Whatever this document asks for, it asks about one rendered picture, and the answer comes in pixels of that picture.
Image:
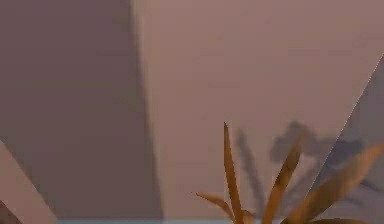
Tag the orange-brown house plant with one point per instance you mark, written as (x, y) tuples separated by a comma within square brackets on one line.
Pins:
[(232, 186)]

